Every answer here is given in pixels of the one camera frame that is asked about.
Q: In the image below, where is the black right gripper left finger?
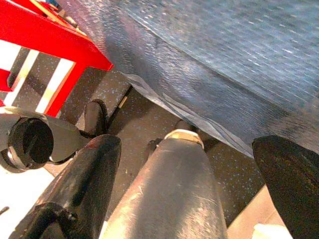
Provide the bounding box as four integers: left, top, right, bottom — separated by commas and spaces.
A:
14, 135, 122, 239

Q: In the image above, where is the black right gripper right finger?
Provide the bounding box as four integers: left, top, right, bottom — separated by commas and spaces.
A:
251, 135, 319, 239

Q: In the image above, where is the silver robot right leg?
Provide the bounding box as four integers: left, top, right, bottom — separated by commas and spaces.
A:
101, 120, 229, 239

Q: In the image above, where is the red metal frame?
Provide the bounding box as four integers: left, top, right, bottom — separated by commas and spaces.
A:
0, 0, 114, 117

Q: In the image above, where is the blue-grey cloth garment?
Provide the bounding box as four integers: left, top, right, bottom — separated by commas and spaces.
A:
56, 0, 319, 159

